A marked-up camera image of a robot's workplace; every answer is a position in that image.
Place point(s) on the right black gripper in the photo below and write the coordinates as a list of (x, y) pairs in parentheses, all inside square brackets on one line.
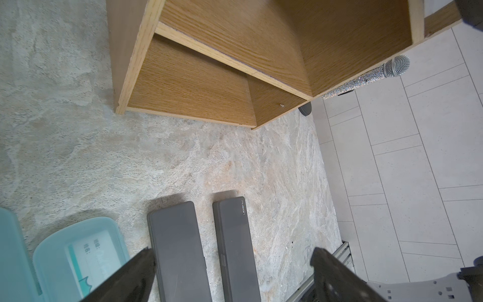
[(471, 12)]

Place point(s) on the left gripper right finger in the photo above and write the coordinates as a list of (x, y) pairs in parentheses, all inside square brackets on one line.
[(352, 289)]

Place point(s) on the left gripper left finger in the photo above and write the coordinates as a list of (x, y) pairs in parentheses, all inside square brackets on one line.
[(132, 282)]

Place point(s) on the black pencil case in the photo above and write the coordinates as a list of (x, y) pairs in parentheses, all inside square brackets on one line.
[(180, 262), (235, 249)]

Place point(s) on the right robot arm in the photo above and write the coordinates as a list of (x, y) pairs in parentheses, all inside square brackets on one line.
[(465, 285)]

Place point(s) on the teal pencil case inner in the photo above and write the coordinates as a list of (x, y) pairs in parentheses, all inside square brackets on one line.
[(74, 261)]

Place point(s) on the teal pencil case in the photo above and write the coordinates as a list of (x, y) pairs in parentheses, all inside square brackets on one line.
[(18, 277), (74, 261)]

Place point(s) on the teal pencil case outer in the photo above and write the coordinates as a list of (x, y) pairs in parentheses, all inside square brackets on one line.
[(18, 277)]

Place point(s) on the wooden three-tier shelf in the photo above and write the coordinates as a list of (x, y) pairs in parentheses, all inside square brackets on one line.
[(246, 63)]

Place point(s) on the glitter microphone on stand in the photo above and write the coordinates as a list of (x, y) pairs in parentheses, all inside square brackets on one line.
[(390, 69)]

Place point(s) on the aluminium rail frame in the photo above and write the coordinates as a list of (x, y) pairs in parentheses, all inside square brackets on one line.
[(329, 270)]

